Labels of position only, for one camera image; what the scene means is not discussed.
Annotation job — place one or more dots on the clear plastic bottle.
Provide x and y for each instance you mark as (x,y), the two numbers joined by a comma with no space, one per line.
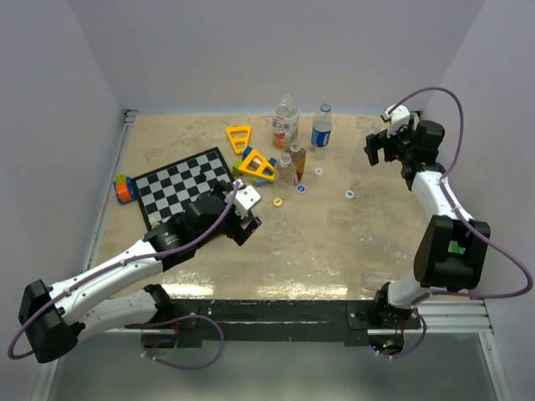
(375,128)

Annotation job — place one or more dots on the yellow triangle frame near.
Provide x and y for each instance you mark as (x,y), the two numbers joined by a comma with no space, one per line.
(257,166)

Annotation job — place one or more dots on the amber tea bottle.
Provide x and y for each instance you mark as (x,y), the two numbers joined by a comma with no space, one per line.
(298,154)

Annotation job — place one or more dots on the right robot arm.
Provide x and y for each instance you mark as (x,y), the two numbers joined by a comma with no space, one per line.
(452,252)

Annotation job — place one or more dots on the blue label water bottle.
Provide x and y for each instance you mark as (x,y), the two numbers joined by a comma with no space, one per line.
(322,126)

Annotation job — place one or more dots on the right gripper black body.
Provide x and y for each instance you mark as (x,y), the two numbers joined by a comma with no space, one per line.
(399,146)

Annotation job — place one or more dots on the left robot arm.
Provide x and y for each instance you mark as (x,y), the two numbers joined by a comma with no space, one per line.
(54,318)

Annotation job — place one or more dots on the yellow triangle frame far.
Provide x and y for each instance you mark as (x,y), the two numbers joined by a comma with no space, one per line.
(239,137)

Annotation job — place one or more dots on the clear empty bottle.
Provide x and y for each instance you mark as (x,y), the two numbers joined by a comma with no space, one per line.
(285,170)

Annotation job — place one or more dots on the dark blue block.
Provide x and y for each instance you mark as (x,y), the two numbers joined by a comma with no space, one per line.
(246,152)

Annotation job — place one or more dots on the fruit tea bottle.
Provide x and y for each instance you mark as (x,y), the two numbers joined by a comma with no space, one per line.
(285,122)

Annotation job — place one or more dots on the yellow triangle frame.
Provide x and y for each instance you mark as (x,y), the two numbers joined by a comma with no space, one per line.
(239,137)
(257,166)

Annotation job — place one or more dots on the black white chessboard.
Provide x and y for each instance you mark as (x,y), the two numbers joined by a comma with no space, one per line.
(167,190)

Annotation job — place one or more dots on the light blue toy block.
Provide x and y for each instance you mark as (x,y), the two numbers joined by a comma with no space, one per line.
(259,182)

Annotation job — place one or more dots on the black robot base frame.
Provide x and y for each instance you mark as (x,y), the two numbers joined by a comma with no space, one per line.
(353,323)

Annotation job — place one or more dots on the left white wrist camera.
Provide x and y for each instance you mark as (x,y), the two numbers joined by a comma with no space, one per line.
(245,198)

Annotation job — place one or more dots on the green toy block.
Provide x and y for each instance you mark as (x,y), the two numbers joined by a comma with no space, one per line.
(236,168)

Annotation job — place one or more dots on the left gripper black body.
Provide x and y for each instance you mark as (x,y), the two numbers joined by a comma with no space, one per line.
(231,225)

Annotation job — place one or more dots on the colourful toy block car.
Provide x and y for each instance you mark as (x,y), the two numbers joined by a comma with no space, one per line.
(124,190)

